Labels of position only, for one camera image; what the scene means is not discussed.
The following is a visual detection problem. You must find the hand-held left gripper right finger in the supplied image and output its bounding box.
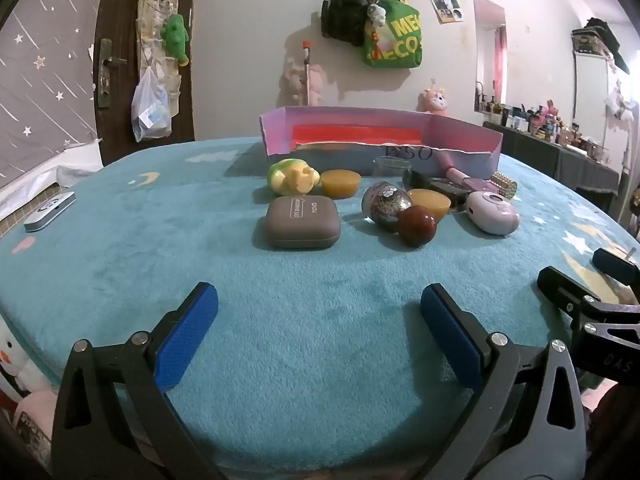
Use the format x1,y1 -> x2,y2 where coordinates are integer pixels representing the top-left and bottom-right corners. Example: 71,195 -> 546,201
420,282 -> 588,480

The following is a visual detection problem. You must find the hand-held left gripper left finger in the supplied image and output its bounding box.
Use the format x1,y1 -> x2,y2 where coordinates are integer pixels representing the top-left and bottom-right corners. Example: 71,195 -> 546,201
52,281 -> 226,480

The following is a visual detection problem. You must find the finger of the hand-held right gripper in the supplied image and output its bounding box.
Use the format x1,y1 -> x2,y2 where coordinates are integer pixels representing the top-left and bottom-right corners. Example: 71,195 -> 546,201
592,247 -> 640,284
537,266 -> 603,322

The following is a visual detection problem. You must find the pink round device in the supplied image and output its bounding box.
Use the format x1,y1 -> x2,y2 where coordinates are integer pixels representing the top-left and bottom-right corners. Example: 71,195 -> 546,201
465,190 -> 521,236

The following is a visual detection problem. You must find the pearl hair clip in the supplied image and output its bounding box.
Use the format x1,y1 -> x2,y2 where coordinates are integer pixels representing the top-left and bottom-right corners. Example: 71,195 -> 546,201
489,171 -> 518,200

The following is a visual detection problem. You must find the dark red ball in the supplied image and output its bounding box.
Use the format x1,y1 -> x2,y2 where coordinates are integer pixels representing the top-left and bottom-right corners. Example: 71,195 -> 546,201
398,206 -> 438,248

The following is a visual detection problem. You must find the orange round disc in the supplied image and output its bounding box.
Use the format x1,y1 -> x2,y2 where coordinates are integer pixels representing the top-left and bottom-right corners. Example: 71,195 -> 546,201
320,169 -> 362,198
407,188 -> 452,223

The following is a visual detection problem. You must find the pink nail polish bottle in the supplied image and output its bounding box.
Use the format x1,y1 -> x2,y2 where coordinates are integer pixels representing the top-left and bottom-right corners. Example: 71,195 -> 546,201
435,152 -> 501,193

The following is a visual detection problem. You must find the black nail polish bottle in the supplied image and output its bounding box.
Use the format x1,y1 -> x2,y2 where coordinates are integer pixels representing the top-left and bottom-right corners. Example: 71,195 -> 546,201
402,169 -> 471,211

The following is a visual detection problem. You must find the grey rounded case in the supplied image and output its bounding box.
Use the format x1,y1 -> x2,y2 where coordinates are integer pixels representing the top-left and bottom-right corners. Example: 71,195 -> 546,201
264,196 -> 342,250

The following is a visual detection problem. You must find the clear glass cup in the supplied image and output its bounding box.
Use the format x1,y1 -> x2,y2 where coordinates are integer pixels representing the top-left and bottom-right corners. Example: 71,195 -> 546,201
372,156 -> 412,183

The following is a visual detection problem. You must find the green yellow toy figure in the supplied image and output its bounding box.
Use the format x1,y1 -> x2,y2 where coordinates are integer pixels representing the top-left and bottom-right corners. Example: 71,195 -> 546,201
266,158 -> 321,197

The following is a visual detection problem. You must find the pink cardboard box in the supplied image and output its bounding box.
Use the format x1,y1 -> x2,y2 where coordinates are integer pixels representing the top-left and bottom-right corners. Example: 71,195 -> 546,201
259,106 -> 503,179

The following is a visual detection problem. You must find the dark covered table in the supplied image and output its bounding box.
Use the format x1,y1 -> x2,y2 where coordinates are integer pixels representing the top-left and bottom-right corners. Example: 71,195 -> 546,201
482,121 -> 621,196

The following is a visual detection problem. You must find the teal plush blanket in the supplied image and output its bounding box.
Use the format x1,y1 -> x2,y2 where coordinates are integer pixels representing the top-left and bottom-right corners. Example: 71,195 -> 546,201
0,136 -> 640,480

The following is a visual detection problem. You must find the row of cosmetic bottles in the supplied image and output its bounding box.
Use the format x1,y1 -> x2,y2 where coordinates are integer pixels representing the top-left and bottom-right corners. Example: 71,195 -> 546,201
479,92 -> 603,157

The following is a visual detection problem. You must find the white cabinet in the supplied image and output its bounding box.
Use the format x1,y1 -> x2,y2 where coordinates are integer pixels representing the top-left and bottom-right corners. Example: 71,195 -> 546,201
572,51 -> 613,148

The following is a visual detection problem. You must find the white snowman plush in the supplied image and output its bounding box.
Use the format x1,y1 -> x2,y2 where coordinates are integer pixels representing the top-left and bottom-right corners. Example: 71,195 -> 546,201
0,317 -> 51,406

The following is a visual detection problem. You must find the white flat device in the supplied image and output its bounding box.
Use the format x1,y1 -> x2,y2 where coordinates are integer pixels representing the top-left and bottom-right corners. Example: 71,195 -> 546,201
23,191 -> 77,233

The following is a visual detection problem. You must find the white crumpled sheet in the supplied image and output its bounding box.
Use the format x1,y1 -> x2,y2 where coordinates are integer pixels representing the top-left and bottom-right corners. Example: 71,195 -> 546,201
0,139 -> 103,221

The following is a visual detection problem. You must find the bright pink plush toy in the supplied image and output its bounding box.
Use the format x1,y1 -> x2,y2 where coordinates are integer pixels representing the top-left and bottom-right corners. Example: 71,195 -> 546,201
417,80 -> 449,117

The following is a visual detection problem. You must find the clear plastic bag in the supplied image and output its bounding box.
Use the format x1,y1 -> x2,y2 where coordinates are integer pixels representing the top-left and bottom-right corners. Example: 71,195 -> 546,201
131,66 -> 172,142

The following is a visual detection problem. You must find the dark storage bag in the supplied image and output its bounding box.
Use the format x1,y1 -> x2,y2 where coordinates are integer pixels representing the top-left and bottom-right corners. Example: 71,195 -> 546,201
571,16 -> 632,76

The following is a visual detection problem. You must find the window with pink curtain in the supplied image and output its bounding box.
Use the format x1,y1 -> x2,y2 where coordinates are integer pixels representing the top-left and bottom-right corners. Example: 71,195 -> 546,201
472,0 -> 507,113

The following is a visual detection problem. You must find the pale pink plush toy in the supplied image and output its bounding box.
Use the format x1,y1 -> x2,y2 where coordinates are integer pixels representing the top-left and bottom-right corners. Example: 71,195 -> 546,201
282,62 -> 328,106

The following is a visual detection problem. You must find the green tote bag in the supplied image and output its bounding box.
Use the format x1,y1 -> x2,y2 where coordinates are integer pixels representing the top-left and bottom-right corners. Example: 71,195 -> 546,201
362,0 -> 423,69

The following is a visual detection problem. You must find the green plush toy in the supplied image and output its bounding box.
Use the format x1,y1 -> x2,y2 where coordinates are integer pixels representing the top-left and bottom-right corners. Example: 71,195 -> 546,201
161,14 -> 191,67

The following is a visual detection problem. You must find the dark brown door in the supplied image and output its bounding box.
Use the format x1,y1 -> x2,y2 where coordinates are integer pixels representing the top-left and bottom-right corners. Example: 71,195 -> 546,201
94,0 -> 199,167

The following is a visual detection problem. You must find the black backpack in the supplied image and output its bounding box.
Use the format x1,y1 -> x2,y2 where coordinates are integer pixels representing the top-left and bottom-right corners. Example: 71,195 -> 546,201
321,0 -> 373,47

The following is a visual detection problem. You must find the metal door handle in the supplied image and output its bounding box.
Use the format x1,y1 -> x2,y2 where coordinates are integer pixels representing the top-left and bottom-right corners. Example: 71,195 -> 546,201
97,39 -> 126,108

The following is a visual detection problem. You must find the wall poster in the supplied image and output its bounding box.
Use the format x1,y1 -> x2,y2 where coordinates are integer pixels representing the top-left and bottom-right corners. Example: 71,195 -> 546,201
425,0 -> 465,24

